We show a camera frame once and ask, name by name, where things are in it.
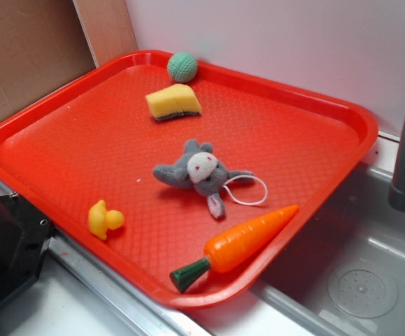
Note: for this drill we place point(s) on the yellow sponge wedge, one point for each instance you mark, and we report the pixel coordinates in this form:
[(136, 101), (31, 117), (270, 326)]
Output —
[(174, 101)]

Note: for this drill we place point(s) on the green textured ball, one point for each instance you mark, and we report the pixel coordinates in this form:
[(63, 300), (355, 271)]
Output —
[(182, 67)]

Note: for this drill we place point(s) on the brown cardboard panel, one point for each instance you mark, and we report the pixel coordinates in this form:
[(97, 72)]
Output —
[(47, 44)]

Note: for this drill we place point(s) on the orange plastic carrot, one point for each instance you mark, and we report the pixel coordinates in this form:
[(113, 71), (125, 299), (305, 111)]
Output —
[(231, 248)]

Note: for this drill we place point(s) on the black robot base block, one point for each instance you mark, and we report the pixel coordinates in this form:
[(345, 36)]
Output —
[(24, 234)]

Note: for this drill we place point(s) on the gray plastic sink basin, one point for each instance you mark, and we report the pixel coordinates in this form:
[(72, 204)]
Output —
[(342, 274)]

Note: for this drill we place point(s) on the red plastic tray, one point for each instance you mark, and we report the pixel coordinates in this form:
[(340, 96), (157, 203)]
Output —
[(95, 139)]

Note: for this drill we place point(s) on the yellow rubber duck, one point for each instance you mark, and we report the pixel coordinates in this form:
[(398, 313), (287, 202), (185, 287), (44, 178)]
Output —
[(101, 220)]

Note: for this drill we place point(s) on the gray plush donkey toy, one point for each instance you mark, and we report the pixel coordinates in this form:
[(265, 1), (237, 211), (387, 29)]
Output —
[(200, 170)]

